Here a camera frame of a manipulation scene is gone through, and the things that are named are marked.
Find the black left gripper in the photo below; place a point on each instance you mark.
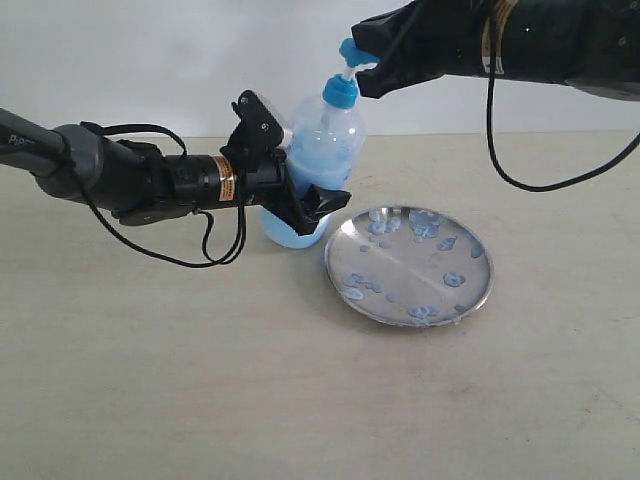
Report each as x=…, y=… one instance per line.
x=216, y=182

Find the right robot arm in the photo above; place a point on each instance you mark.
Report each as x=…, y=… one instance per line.
x=616, y=47

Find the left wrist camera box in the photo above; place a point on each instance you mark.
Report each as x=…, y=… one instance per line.
x=260, y=126

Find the blue soap pump bottle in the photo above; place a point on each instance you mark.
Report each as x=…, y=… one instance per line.
x=328, y=129

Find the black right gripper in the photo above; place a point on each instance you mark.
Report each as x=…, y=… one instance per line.
x=533, y=41

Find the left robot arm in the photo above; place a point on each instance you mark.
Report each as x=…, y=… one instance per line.
x=139, y=185

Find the round steel plate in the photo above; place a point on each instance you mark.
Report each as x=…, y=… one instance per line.
x=409, y=266

